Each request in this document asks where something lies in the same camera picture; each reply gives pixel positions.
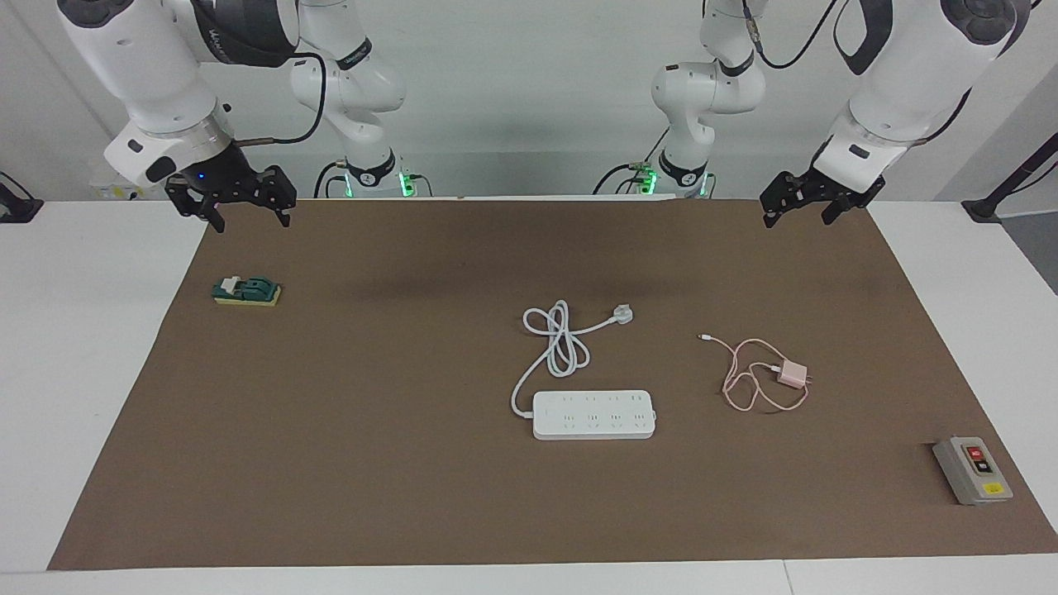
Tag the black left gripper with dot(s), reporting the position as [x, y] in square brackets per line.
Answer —
[839, 186]

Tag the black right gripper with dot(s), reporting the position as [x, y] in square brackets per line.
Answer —
[223, 178]

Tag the pink charger adapter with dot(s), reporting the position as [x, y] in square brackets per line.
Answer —
[793, 374]

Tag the white power strip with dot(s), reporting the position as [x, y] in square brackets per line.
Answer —
[595, 415]

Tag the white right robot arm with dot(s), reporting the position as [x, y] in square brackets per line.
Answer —
[140, 66]

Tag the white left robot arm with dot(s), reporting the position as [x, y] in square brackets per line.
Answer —
[909, 83]

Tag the black table clamp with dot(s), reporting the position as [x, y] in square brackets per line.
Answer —
[18, 207]

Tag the brown table mat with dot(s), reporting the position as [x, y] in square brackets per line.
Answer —
[331, 463]

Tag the green knife switch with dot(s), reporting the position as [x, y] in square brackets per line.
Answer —
[248, 291]

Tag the white wall box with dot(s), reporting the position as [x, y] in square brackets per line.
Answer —
[116, 188]

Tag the grey on-off switch box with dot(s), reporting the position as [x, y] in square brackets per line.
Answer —
[971, 471]

